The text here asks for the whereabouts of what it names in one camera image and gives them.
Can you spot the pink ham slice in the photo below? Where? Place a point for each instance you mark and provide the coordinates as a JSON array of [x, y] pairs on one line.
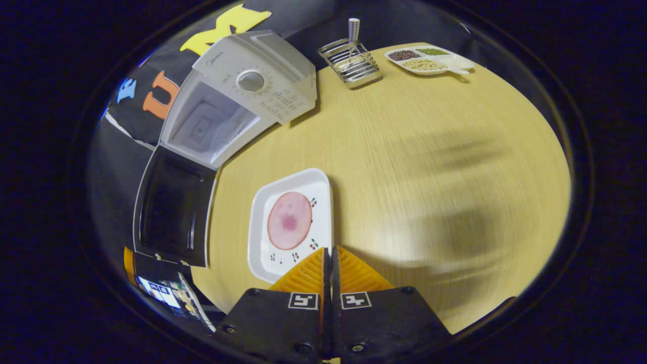
[[289, 220]]

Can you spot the white square plate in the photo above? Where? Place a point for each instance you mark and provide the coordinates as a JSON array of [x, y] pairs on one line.
[[260, 253]]

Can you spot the white side table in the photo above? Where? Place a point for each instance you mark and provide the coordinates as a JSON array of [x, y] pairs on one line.
[[199, 311]]

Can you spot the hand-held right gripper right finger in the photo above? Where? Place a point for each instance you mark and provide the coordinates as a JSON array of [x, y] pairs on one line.
[[384, 323]]

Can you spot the computer monitor screen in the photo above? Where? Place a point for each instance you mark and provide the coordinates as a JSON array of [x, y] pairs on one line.
[[159, 293]]

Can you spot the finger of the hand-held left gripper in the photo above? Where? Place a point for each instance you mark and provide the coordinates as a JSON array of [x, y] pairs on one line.
[[129, 265]]

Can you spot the white divided bean dish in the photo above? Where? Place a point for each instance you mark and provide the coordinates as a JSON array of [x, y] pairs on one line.
[[429, 63]]

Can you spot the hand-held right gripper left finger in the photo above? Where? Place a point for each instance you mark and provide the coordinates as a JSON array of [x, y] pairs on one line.
[[273, 323]]

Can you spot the white microwave oven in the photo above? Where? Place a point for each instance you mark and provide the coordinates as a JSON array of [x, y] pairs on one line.
[[283, 65]]

